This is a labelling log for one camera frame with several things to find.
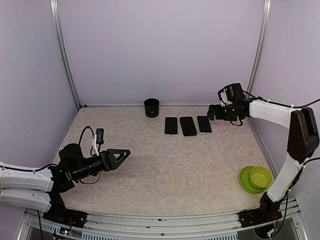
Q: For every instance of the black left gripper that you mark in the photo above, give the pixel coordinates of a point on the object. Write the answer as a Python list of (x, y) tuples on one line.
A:
[(107, 160)]

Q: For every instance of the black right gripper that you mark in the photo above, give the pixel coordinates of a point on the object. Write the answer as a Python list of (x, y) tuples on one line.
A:
[(218, 115)]

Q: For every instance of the light blue phone case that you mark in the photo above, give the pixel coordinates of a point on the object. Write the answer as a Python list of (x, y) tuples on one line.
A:
[(204, 125)]

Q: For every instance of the clear phone case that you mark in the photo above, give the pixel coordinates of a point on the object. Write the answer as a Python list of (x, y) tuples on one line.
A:
[(171, 125)]

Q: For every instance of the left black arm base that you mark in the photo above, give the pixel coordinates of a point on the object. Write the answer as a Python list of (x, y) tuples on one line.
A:
[(58, 213)]

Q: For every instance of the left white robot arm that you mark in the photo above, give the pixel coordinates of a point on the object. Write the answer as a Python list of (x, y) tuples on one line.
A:
[(58, 178)]

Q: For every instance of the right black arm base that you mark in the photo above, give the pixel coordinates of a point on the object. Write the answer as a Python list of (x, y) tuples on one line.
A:
[(266, 212)]

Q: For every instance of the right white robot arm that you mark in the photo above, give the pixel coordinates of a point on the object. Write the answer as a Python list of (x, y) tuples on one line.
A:
[(297, 123)]

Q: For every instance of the dark green cup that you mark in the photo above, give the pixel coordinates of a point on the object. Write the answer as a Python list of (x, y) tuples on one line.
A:
[(152, 107)]

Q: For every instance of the green bowl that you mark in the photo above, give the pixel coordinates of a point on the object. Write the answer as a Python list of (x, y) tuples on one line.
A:
[(260, 177)]

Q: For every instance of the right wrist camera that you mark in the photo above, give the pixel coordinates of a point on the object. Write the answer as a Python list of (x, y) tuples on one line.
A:
[(222, 95)]

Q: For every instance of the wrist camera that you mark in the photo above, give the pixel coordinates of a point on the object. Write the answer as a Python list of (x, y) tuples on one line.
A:
[(222, 95), (100, 136)]

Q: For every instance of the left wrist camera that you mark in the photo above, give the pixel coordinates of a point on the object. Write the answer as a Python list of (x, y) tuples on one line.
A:
[(100, 136)]

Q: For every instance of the front aluminium rail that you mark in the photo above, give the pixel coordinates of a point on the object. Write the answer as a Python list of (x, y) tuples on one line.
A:
[(108, 226)]

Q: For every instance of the right aluminium frame post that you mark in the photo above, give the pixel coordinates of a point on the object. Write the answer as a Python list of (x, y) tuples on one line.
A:
[(260, 46)]

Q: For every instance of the aluminium frame post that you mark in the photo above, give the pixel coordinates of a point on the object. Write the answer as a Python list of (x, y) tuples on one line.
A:
[(260, 46), (54, 5)]

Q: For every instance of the left aluminium frame post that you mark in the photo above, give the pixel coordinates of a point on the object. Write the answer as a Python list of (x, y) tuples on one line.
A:
[(54, 5)]

